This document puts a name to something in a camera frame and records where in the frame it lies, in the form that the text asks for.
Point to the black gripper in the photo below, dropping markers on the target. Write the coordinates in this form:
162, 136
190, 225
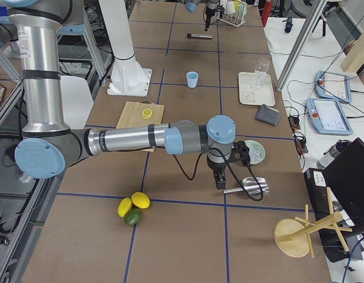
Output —
218, 168
210, 13

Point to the steel muddler black tip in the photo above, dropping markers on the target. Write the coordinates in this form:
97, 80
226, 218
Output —
199, 36

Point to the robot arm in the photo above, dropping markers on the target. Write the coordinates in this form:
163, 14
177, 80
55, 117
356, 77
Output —
211, 8
55, 136

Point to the blue plastic cup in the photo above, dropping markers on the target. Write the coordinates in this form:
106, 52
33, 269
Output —
192, 79

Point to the whole yellow lemon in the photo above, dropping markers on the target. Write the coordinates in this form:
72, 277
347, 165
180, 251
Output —
124, 207
140, 200

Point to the steel ice scoop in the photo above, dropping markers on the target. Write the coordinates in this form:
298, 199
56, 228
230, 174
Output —
253, 187

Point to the green bowl of ice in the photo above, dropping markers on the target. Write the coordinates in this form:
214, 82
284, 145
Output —
257, 152

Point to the clear wine glass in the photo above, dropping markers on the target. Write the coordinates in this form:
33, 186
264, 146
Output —
260, 70

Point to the grey folded cloth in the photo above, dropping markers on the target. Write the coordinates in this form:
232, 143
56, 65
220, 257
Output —
268, 115

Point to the cream bear tray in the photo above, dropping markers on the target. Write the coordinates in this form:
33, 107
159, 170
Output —
255, 97

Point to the black power strip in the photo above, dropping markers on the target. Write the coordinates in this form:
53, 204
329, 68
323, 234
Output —
298, 136

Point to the green lime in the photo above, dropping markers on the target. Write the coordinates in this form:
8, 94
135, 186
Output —
133, 216

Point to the bamboo cutting board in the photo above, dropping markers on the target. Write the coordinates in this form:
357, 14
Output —
132, 116

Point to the black monitor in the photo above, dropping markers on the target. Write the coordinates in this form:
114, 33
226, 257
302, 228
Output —
345, 177

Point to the lower teach pendant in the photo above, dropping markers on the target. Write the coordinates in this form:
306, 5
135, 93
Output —
328, 117

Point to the teach pendant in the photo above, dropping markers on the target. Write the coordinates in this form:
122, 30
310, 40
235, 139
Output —
333, 85
328, 117

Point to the upper teach pendant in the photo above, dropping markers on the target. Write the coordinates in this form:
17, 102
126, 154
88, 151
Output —
333, 85

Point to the white wire dish rack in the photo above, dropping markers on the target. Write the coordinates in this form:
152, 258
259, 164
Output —
234, 12

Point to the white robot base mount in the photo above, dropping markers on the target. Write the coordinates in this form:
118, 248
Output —
128, 78

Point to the aluminium frame post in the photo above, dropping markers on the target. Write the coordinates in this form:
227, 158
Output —
311, 19

